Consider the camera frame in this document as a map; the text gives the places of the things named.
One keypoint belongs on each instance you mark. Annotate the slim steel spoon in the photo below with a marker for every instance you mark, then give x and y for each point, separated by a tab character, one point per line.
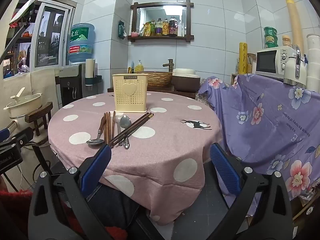
117	118

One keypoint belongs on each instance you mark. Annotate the large steel spoon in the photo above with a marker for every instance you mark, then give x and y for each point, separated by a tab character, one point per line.
125	123

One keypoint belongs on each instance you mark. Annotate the grey water dispenser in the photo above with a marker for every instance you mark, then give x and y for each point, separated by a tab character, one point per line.
71	83

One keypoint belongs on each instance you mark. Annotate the green hanging packet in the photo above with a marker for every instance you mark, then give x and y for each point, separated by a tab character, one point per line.
121	30

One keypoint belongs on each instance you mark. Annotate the cream pot with lid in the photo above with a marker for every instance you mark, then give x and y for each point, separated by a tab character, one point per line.
23	104

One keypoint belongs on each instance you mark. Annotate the window with frame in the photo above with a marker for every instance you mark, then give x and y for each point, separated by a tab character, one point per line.
43	42

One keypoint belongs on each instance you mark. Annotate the brass faucet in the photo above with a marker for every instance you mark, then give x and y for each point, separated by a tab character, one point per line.
170	65

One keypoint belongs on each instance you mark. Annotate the yellow rolled packet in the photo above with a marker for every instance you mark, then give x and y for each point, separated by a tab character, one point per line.
242	68

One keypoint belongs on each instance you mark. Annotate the cream plastic utensil holder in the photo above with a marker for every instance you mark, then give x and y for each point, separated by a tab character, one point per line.
130	92

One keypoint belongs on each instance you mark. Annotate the purple floral cloth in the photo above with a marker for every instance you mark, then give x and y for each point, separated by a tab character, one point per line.
269	126

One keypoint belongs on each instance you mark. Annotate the green stacked cups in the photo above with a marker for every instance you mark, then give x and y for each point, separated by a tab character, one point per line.
271	39

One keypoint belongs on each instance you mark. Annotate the wooden handled steel spoon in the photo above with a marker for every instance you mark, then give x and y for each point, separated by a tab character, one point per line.
98	140

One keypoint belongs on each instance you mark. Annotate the pink polka dot tablecloth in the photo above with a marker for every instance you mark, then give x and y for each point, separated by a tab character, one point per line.
163	168

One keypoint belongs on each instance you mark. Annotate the white microwave oven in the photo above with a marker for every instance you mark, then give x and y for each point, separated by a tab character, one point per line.
271	61

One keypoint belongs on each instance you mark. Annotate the brown white rice cooker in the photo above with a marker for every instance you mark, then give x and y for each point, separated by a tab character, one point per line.
185	80

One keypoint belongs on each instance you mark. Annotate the yellow soap dispenser bottle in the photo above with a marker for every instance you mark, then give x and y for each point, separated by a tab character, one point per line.
139	67

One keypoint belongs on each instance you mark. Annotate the blue water jug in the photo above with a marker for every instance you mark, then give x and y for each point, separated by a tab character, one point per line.
80	42

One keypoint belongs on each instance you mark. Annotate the white electric kettle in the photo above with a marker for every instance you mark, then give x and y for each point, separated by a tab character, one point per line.
295	69

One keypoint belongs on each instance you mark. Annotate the yellow oil bottle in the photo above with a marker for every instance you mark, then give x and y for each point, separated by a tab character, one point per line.
165	27

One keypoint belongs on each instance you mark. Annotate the dark soy sauce bottle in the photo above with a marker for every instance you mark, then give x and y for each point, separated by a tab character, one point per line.
173	27

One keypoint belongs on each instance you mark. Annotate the small wooden stool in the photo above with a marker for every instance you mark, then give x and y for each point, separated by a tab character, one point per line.
40	117

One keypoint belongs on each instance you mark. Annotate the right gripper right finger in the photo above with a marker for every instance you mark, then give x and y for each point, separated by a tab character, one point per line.
273	216

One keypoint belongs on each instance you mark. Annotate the dark chopstick gold band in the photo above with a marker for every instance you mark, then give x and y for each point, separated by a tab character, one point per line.
126	132

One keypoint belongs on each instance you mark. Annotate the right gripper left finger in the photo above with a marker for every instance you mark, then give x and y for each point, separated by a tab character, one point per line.
47	218

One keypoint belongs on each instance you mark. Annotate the dark wooden wall shelf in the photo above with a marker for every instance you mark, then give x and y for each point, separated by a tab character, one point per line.
147	19

